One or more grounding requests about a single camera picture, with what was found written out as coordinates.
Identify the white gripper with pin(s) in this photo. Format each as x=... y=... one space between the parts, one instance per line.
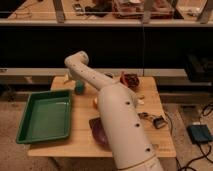
x=71 y=77

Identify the green sponge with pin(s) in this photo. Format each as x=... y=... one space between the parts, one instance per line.
x=79 y=87

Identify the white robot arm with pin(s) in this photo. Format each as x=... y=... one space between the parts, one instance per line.
x=130 y=146

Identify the white cup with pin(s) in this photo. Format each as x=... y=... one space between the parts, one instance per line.
x=109 y=75

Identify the red basket with items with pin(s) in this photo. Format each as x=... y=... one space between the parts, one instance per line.
x=129 y=80

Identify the purple bowl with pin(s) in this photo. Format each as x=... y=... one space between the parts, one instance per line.
x=99 y=134

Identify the dark brown square plate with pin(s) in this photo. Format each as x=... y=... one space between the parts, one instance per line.
x=93 y=121

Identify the green plastic tray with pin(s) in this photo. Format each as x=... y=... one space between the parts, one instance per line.
x=46 y=117

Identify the black box on shelf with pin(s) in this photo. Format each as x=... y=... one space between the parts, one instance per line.
x=199 y=69

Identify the blue foot pedal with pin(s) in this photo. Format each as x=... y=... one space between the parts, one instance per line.
x=199 y=134

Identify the black handled knife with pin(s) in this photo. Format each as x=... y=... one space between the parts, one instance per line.
x=157 y=121

